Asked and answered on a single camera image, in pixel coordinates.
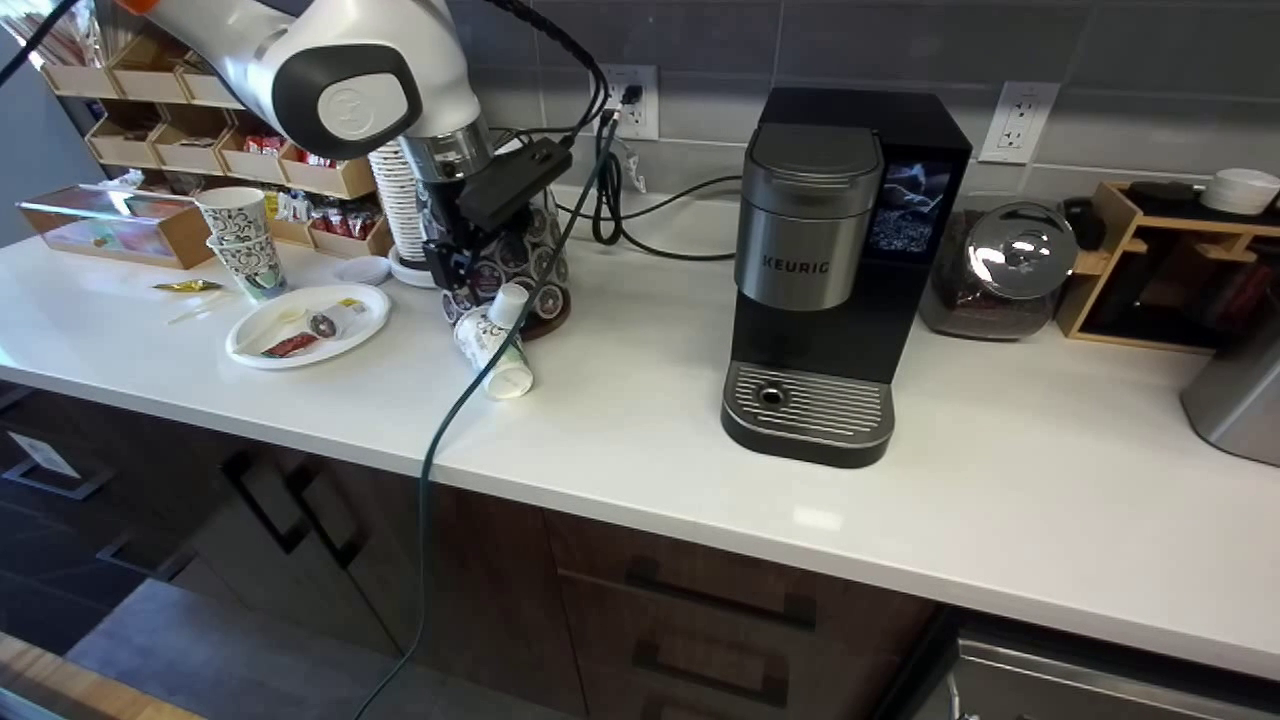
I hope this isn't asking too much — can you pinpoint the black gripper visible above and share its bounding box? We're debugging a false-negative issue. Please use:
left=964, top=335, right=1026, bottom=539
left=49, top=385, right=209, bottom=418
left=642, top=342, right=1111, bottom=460
left=418, top=173, right=554, bottom=332

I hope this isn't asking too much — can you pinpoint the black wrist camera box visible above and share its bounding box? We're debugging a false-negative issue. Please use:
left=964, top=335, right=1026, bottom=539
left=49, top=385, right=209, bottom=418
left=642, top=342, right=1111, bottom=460
left=456, top=136, right=577, bottom=233

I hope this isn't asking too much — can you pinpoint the white disposable plate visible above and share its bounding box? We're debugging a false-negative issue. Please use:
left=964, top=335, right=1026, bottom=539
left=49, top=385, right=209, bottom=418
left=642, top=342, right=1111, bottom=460
left=219, top=278, right=394, bottom=370

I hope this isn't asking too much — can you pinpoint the open cardboard box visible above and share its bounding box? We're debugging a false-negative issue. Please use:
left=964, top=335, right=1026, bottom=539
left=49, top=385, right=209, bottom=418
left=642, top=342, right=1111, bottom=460
left=17, top=182, right=214, bottom=272

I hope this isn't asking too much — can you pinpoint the stack of white cups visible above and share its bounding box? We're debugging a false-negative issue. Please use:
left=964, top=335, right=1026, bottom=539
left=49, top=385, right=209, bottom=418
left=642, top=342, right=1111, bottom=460
left=365, top=136, right=434, bottom=272

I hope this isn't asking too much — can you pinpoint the white lid stack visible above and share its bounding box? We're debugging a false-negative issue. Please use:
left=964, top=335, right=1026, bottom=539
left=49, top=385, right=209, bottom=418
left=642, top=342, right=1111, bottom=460
left=1197, top=165, right=1280, bottom=220

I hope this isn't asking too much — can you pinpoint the gold foil packet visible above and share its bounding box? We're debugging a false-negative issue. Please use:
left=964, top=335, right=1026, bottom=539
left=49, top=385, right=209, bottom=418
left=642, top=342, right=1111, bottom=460
left=147, top=272, right=229, bottom=296

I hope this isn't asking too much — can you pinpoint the black Keurig coffee machine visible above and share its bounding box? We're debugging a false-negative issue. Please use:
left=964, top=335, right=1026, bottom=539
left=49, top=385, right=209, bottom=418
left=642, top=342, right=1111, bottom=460
left=716, top=85, right=975, bottom=470

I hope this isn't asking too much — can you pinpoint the wooden countertop organizer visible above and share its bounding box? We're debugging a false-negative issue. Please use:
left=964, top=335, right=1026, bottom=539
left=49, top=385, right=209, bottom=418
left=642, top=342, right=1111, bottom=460
left=1052, top=177, right=1280, bottom=357

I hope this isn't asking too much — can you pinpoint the round grey lidded container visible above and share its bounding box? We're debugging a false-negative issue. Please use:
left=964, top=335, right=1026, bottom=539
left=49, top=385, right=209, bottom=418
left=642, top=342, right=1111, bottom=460
left=916, top=197, right=1080, bottom=349

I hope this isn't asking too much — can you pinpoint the stainless steel appliance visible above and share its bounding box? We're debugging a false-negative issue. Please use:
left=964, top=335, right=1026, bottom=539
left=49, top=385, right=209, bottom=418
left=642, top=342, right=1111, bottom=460
left=1174, top=311, right=1280, bottom=470

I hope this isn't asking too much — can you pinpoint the patterned paper cup standing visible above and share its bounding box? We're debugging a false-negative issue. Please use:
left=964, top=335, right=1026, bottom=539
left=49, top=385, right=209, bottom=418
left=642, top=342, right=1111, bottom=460
left=193, top=182, right=291, bottom=303

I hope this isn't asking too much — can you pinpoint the dark wooden base cabinet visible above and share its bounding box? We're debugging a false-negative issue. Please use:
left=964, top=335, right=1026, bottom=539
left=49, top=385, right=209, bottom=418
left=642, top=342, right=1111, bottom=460
left=0, top=374, right=964, bottom=720

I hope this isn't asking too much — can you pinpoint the black cabinet door handle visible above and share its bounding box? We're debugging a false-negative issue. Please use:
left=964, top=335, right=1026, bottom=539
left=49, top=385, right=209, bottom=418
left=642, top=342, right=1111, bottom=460
left=285, top=460, right=373, bottom=571
left=214, top=448, right=310, bottom=557

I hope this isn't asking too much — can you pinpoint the teal cable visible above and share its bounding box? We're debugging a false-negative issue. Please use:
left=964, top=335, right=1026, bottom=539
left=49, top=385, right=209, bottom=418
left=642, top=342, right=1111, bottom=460
left=351, top=104, right=625, bottom=720

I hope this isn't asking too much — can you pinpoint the black power cord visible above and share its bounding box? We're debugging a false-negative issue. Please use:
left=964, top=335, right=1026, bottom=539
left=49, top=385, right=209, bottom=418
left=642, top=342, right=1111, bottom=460
left=587, top=113, right=745, bottom=268

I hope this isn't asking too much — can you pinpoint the light wooden board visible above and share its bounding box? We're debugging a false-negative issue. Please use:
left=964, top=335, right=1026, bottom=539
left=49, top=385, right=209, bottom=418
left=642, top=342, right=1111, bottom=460
left=0, top=628, right=203, bottom=720

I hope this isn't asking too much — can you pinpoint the empty white wall outlet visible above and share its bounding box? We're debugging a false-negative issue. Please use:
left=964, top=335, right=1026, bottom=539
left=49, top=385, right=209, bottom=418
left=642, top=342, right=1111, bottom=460
left=975, top=76, right=1062, bottom=173

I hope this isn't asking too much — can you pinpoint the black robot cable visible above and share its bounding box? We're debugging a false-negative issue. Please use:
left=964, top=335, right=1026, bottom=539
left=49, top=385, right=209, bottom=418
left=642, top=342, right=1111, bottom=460
left=483, top=0, right=617, bottom=151

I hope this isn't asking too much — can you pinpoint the white wall outlet with plug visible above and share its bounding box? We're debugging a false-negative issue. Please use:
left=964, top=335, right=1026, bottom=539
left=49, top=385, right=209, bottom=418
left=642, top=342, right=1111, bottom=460
left=598, top=58, right=662, bottom=144

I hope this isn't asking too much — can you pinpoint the stainless dishwasher front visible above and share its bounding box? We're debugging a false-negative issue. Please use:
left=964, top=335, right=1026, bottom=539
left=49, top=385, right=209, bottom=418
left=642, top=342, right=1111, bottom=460
left=931, top=622, right=1280, bottom=720

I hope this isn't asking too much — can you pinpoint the white coffee capsule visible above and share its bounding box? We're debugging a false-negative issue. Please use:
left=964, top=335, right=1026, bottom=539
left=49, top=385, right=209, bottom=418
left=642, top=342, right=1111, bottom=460
left=483, top=278, right=537, bottom=335

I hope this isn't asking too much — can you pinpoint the black drawer handle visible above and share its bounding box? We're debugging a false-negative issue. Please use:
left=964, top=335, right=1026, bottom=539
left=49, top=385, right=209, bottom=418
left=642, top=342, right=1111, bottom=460
left=621, top=557, right=818, bottom=633
left=632, top=637, right=791, bottom=713

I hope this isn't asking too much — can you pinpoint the wooden tea shelf organizer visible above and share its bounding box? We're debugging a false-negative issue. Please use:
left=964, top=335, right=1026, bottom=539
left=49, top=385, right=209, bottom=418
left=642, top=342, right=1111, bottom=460
left=31, top=14, right=394, bottom=264

